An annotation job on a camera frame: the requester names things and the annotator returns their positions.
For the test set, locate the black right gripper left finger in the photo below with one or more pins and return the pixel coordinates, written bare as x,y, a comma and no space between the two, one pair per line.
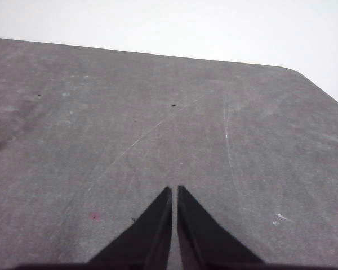
146,242

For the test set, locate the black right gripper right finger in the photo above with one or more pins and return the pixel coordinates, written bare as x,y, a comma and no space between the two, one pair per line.
202,242

